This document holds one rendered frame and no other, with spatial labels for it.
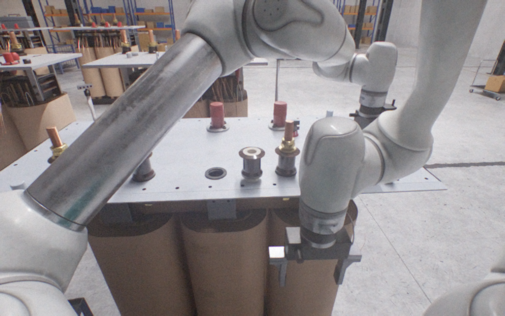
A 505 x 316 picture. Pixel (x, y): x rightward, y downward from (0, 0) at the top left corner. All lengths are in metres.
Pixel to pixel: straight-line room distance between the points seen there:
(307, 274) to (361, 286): 1.07
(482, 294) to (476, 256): 2.86
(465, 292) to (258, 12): 0.43
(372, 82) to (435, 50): 0.61
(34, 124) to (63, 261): 2.88
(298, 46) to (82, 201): 0.41
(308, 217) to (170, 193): 0.56
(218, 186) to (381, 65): 0.68
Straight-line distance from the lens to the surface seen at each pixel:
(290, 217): 1.25
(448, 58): 0.41
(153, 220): 1.30
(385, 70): 0.98
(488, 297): 0.33
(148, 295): 1.55
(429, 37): 0.39
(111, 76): 6.93
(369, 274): 2.55
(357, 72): 1.00
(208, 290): 1.48
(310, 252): 0.58
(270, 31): 0.45
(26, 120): 3.31
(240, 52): 0.54
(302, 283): 1.49
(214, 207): 1.12
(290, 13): 0.44
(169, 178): 1.01
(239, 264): 1.32
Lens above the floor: 1.89
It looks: 29 degrees down
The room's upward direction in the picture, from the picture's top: straight up
